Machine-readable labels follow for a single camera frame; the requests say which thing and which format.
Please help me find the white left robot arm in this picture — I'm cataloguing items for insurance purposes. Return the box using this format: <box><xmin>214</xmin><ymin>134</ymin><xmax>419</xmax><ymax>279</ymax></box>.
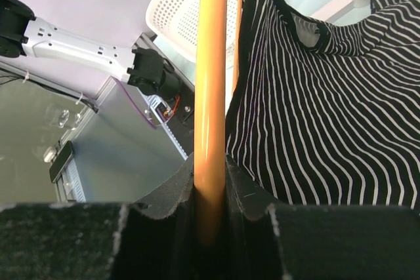
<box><xmin>1</xmin><ymin>0</ymin><xmax>183</xmax><ymax>101</ymax></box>

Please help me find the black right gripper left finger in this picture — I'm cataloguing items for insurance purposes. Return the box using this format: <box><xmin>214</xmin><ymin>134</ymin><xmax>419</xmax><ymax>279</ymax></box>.
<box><xmin>1</xmin><ymin>157</ymin><xmax>194</xmax><ymax>279</ymax></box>

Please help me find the orange plastic hanger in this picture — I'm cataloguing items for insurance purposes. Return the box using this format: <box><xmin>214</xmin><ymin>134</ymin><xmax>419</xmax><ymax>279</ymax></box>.
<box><xmin>194</xmin><ymin>0</ymin><xmax>227</xmax><ymax>247</ymax></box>

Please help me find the black smartphone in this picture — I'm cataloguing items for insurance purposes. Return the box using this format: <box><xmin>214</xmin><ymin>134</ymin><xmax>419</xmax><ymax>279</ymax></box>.
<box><xmin>49</xmin><ymin>141</ymin><xmax>75</xmax><ymax>184</ymax></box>

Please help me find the white perforated plastic basket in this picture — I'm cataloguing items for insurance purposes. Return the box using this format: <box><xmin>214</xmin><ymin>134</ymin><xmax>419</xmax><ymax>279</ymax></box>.
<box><xmin>145</xmin><ymin>0</ymin><xmax>240</xmax><ymax>68</ymax></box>

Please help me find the white slotted cable duct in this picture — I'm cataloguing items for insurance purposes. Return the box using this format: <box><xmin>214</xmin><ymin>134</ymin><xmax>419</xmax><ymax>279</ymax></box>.
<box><xmin>143</xmin><ymin>95</ymin><xmax>188</xmax><ymax>160</ymax></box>

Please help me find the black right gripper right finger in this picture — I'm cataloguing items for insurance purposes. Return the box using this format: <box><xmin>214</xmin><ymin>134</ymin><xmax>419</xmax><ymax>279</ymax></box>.
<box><xmin>220</xmin><ymin>157</ymin><xmax>419</xmax><ymax>279</ymax></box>

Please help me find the black white striped tank top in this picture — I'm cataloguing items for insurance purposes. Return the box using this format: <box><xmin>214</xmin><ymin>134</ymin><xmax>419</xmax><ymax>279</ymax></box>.
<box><xmin>226</xmin><ymin>0</ymin><xmax>419</xmax><ymax>210</ymax></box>

